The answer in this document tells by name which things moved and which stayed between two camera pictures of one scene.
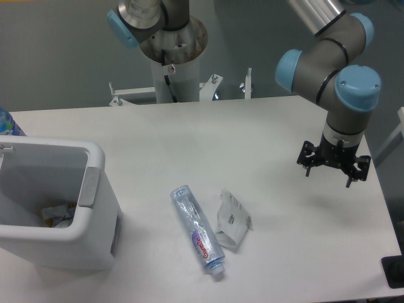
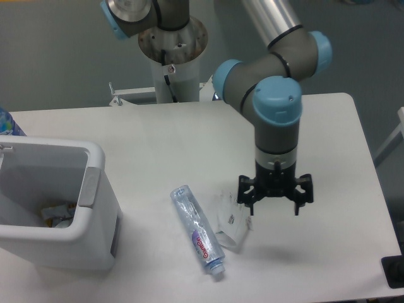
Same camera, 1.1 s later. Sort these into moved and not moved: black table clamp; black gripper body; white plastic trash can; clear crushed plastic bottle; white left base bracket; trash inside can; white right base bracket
Moved: black gripper body
Not moved: trash inside can; clear crushed plastic bottle; black table clamp; white right base bracket; white plastic trash can; white left base bracket
